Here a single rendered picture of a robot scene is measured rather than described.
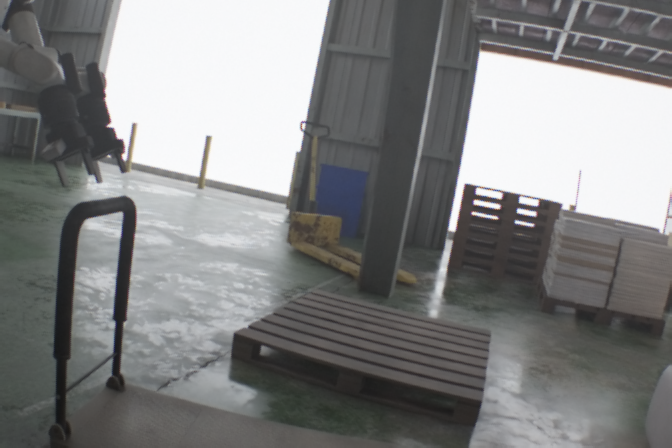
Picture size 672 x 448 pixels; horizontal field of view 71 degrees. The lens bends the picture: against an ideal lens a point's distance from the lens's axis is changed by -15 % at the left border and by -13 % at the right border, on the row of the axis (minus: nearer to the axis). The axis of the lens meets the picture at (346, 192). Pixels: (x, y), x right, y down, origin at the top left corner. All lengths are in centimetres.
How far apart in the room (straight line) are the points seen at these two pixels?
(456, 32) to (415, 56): 329
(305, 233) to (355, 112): 259
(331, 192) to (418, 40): 299
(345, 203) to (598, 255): 325
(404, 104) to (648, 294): 258
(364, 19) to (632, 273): 489
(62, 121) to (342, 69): 642
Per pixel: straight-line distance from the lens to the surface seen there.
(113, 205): 133
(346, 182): 655
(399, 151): 397
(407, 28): 412
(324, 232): 531
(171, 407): 156
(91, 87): 142
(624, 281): 472
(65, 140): 126
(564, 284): 464
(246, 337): 239
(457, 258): 584
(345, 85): 739
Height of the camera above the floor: 96
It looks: 4 degrees down
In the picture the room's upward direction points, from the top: 10 degrees clockwise
